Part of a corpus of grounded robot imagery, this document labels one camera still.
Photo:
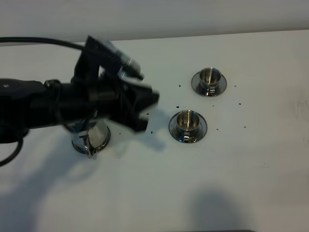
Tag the steel saucer under teapot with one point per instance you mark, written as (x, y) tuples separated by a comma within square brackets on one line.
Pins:
[(107, 140)]

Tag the far stainless steel teacup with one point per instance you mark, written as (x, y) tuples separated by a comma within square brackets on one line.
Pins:
[(209, 79)]

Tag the near stainless steel teacup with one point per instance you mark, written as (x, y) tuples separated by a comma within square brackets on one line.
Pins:
[(187, 126)]

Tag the near stainless steel saucer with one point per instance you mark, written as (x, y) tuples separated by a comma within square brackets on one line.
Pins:
[(202, 132)]

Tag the stainless steel saucer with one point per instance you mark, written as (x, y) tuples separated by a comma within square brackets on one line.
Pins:
[(200, 91), (202, 132)]

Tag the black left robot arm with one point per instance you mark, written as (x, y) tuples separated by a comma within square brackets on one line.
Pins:
[(26, 105)]

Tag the stainless steel teacup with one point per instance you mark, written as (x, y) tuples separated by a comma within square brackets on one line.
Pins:
[(209, 79), (187, 126)]

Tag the far stainless steel saucer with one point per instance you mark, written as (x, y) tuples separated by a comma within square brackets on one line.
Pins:
[(200, 91)]

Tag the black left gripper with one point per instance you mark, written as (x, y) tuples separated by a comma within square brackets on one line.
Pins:
[(104, 94)]

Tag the stainless steel teapot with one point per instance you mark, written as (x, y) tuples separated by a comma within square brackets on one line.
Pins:
[(93, 135)]

